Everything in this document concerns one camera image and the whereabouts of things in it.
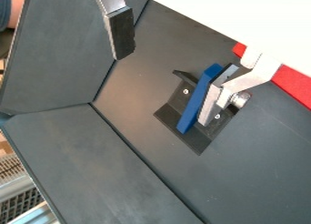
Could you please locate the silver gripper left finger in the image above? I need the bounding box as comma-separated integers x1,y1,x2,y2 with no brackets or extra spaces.
96,0,135,60

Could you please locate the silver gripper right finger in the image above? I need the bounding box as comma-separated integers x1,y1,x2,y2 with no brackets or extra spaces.
198,46,281,127

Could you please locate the blue rectangular block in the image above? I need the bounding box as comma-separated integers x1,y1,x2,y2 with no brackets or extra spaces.
176,64,223,134

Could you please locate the red shape-sorting board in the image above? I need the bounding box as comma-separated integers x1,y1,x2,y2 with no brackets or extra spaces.
225,43,311,110

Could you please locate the black curved fixture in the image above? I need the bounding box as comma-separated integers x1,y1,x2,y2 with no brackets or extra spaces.
155,70,238,155

